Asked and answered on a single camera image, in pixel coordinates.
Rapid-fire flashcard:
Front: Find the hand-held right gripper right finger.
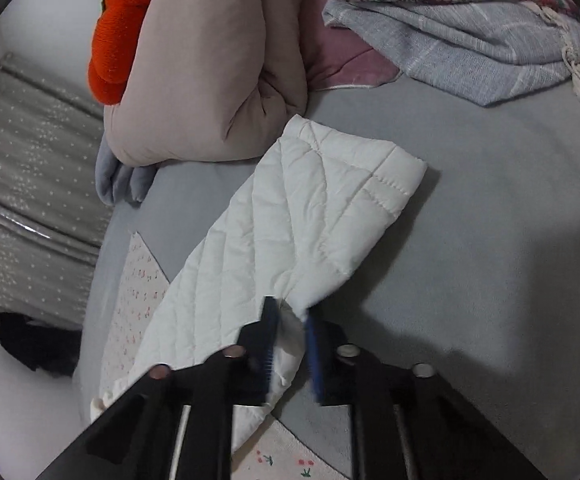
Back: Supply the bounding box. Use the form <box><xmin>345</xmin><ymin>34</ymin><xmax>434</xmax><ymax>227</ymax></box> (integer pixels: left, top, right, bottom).
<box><xmin>304</xmin><ymin>310</ymin><xmax>558</xmax><ymax>480</ymax></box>

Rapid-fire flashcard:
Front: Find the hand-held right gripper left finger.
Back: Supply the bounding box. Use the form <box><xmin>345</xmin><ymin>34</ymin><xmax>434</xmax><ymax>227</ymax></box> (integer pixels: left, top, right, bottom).
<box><xmin>37</xmin><ymin>296</ymin><xmax>283</xmax><ymax>480</ymax></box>

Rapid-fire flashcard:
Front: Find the white quilted blanket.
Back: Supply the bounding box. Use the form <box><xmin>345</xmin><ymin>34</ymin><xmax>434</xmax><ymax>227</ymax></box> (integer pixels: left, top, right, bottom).
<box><xmin>90</xmin><ymin>114</ymin><xmax>428</xmax><ymax>456</ymax></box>

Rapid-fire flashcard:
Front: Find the cherry print sheet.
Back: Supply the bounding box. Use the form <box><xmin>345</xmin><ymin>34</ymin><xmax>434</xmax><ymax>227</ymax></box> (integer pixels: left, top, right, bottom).
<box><xmin>98</xmin><ymin>232</ymin><xmax>351</xmax><ymax>480</ymax></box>

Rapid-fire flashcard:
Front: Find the grey bed sheet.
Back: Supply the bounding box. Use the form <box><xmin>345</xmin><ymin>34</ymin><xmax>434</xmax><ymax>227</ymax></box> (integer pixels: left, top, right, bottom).
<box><xmin>72</xmin><ymin>67</ymin><xmax>580</xmax><ymax>480</ymax></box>

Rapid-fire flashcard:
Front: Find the blue-grey folded blanket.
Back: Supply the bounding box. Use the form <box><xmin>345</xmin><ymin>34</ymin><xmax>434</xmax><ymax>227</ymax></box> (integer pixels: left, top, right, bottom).
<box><xmin>94</xmin><ymin>140</ymin><xmax>158</xmax><ymax>205</ymax></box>

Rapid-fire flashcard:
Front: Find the dark cloth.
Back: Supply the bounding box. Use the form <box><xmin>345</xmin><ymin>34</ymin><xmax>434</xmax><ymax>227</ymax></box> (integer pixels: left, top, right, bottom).
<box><xmin>0</xmin><ymin>311</ymin><xmax>83</xmax><ymax>377</ymax></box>

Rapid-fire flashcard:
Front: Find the pink cloth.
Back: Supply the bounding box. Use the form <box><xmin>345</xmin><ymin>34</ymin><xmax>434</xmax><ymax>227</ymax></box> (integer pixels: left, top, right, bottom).
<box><xmin>304</xmin><ymin>0</ymin><xmax>401</xmax><ymax>92</ymax></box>

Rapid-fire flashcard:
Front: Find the pink pillow with pumpkin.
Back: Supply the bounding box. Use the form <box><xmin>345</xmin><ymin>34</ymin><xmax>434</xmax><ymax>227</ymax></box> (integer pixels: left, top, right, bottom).
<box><xmin>104</xmin><ymin>0</ymin><xmax>311</xmax><ymax>167</ymax></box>

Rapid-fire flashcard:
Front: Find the grey dotted curtain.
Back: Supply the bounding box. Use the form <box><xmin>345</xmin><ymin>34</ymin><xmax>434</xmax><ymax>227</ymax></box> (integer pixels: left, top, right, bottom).
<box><xmin>0</xmin><ymin>52</ymin><xmax>115</xmax><ymax>331</ymax></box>

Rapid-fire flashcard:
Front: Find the grey checked blanket with tassels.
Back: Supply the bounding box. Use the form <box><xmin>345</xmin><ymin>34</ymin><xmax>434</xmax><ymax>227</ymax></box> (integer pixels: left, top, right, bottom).
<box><xmin>322</xmin><ymin>0</ymin><xmax>580</xmax><ymax>107</ymax></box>

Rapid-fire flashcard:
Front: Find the orange pumpkin plush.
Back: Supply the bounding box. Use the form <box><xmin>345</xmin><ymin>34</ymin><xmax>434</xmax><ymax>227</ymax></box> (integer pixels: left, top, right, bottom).
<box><xmin>88</xmin><ymin>0</ymin><xmax>167</xmax><ymax>105</ymax></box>

